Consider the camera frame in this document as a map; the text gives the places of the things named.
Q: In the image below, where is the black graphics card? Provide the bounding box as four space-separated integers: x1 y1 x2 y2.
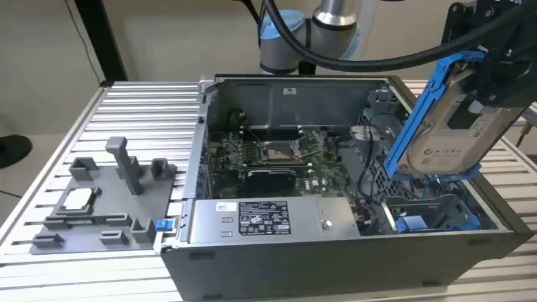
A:
245 169 297 191

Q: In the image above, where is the silver power supply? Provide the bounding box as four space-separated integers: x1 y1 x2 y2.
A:
187 198 361 245

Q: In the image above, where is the coloured power wire bundle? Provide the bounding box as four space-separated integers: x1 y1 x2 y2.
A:
351 198 381 229

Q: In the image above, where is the green motherboard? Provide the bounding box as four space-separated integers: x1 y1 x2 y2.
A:
205 125 357 199

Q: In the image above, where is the black RAM slot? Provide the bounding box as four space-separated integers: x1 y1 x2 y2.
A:
241 130 305 140
238 123 305 133

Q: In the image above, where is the grey parts rack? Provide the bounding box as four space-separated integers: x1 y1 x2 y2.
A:
27 137 179 255

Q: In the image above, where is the dark grey PC case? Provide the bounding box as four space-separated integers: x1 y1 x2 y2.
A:
161 74 533 302

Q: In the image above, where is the thin metal locking lever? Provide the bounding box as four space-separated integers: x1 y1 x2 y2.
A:
245 125 269 143

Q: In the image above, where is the black round stand base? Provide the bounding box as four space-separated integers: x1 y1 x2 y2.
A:
0 134 33 169

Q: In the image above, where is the green RAM stick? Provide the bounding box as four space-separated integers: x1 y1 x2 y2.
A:
49 216 126 226

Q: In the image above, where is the black frame post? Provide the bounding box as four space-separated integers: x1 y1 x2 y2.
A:
74 0 129 82

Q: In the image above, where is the thin black wire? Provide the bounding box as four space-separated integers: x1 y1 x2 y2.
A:
361 113 406 203

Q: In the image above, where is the hard disk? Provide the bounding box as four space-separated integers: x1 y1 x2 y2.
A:
383 50 510 184

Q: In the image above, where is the blue disk carrier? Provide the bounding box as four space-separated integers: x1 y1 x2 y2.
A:
393 215 482 234

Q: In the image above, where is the silver CPU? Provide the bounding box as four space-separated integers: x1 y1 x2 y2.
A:
62 189 94 210

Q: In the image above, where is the CPU socket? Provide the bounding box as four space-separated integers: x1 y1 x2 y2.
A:
259 140 306 167

